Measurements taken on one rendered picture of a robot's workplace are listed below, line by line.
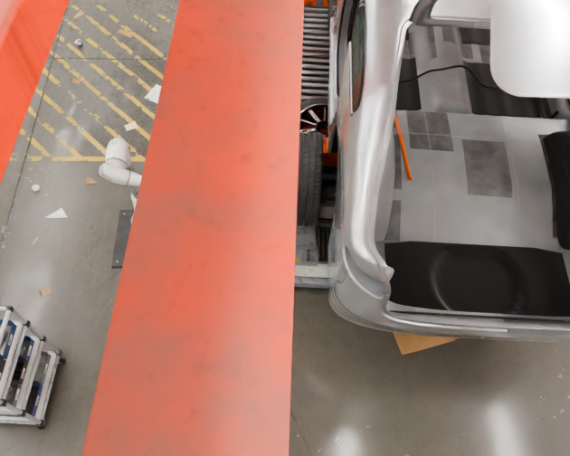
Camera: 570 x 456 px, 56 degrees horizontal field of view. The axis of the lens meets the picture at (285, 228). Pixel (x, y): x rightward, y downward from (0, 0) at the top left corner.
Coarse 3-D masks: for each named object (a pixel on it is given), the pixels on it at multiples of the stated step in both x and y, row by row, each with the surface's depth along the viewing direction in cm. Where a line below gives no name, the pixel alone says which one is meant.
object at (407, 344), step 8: (400, 336) 409; (408, 336) 410; (416, 336) 410; (424, 336) 410; (400, 344) 406; (408, 344) 406; (416, 344) 407; (424, 344) 407; (432, 344) 407; (440, 344) 407; (408, 352) 403
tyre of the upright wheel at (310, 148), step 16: (304, 144) 351; (320, 144) 352; (304, 160) 345; (320, 160) 345; (304, 176) 344; (320, 176) 344; (304, 192) 346; (320, 192) 346; (304, 208) 352; (304, 224) 369
